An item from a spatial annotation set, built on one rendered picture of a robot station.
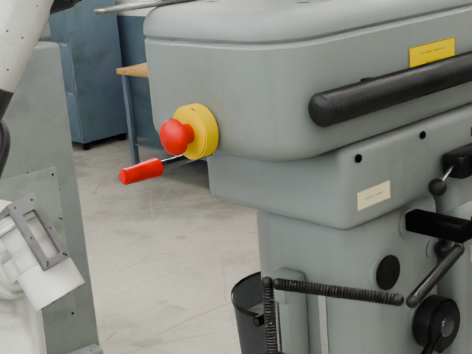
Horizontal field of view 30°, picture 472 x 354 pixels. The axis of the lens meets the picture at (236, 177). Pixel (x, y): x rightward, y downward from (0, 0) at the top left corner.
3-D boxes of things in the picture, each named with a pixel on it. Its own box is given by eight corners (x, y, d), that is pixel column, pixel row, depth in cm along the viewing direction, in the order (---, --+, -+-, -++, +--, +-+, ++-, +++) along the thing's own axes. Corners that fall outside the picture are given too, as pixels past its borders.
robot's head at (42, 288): (15, 324, 105) (58, 297, 100) (-29, 251, 105) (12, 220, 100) (52, 303, 110) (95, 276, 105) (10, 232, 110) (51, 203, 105)
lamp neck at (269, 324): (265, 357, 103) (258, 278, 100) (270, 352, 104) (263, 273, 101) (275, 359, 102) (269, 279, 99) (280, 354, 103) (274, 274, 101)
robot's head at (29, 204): (15, 291, 105) (36, 275, 99) (-21, 228, 105) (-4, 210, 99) (59, 266, 109) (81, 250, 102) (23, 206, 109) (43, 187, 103)
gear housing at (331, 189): (348, 237, 98) (344, 150, 95) (205, 199, 116) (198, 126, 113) (508, 165, 120) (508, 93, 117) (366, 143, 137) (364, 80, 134)
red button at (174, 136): (180, 159, 93) (176, 123, 92) (156, 154, 96) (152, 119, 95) (203, 152, 95) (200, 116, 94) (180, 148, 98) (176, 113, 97)
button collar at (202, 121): (208, 164, 95) (203, 109, 93) (173, 156, 99) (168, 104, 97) (222, 159, 96) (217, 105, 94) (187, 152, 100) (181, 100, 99)
